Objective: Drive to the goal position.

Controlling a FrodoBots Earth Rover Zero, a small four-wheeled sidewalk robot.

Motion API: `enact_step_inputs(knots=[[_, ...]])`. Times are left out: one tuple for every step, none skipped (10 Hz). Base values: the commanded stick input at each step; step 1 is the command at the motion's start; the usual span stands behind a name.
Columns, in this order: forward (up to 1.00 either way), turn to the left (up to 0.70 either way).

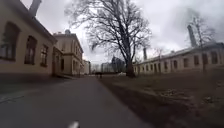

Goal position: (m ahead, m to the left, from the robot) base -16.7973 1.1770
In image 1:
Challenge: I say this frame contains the distant buildings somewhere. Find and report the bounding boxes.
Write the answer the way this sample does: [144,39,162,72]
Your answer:
[83,55,127,76]

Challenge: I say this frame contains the group of people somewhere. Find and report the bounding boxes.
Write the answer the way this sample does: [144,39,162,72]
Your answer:
[95,71,104,80]

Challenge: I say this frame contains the large bare tree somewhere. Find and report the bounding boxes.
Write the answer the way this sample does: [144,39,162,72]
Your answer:
[65,0,153,79]

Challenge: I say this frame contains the tall yellow building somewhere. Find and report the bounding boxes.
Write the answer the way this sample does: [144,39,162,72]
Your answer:
[52,29,85,77]

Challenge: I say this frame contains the grey asphalt road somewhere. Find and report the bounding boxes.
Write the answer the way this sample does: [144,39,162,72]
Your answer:
[0,75,153,128]

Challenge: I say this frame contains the bare earth ground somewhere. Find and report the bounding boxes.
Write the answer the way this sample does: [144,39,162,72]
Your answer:
[99,69,224,128]

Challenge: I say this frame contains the robot's own part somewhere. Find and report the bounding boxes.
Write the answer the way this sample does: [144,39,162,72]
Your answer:
[68,121,80,128]

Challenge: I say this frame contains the long low pale building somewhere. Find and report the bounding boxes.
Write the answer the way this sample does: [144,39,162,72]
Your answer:
[132,41,224,76]

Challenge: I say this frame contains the tall chimney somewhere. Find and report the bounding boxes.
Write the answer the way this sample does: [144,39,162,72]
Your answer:
[186,24,198,48]

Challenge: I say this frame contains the low yellow building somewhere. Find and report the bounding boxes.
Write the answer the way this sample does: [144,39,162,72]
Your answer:
[0,0,64,83]

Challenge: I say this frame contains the thin bare tree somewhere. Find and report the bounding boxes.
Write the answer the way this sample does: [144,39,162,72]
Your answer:
[188,16,216,73]

